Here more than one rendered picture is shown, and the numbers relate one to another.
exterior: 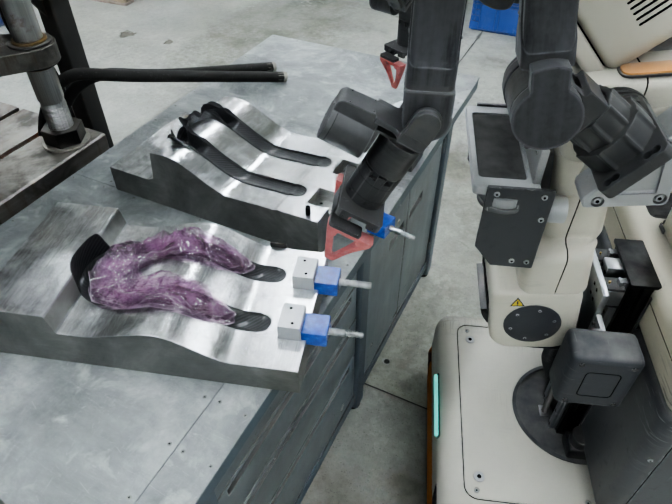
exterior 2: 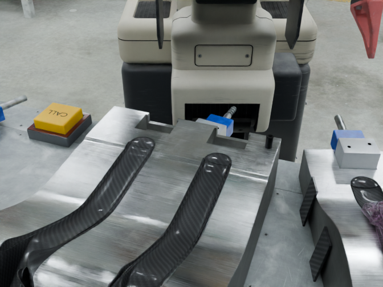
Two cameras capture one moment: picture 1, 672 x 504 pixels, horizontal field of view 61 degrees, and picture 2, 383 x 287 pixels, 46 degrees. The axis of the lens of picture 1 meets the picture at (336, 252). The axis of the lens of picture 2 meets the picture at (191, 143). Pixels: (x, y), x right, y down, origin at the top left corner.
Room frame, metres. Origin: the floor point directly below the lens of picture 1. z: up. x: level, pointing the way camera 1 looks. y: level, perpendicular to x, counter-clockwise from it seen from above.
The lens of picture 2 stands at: (0.97, 0.52, 1.25)
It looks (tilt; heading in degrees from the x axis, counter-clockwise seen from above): 36 degrees down; 263
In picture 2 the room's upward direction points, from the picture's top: straight up
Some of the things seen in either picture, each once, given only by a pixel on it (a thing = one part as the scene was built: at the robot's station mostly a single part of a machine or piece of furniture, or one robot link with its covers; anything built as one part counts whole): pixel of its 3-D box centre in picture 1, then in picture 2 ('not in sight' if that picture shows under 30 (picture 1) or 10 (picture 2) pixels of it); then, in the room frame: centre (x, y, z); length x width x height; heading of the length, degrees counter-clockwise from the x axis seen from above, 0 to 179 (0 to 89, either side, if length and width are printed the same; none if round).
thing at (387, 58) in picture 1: (399, 67); not in sight; (1.26, -0.15, 0.96); 0.07 x 0.07 x 0.09; 41
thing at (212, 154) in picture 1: (242, 146); (127, 219); (1.00, 0.19, 0.92); 0.35 x 0.16 x 0.09; 64
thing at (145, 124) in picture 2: (347, 176); (158, 133); (0.95, -0.02, 0.87); 0.05 x 0.05 x 0.04; 64
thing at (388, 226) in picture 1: (385, 226); (219, 126); (0.85, -0.10, 0.83); 0.13 x 0.05 x 0.05; 56
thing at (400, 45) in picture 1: (410, 34); not in sight; (1.27, -0.17, 1.04); 0.10 x 0.07 x 0.07; 131
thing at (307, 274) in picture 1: (333, 281); (347, 140); (0.67, 0.00, 0.86); 0.13 x 0.05 x 0.05; 81
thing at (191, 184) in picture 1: (241, 161); (115, 259); (1.01, 0.20, 0.87); 0.50 x 0.26 x 0.14; 64
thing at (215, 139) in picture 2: (323, 205); (228, 148); (0.86, 0.02, 0.87); 0.05 x 0.05 x 0.04; 64
